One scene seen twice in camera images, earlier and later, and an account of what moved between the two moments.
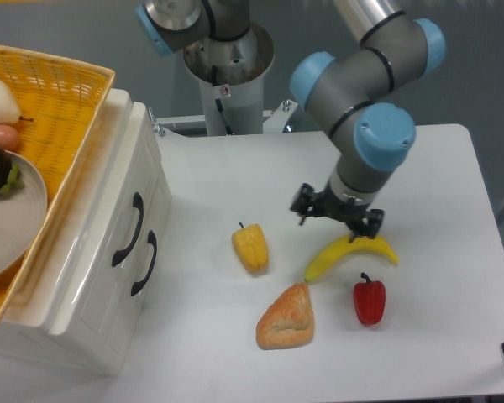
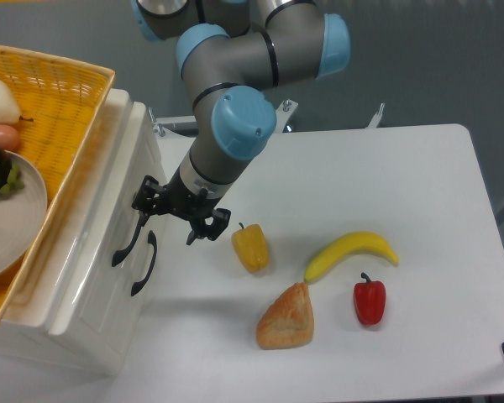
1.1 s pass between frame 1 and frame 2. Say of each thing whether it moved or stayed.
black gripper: moved
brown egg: stayed
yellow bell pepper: stayed
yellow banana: stayed
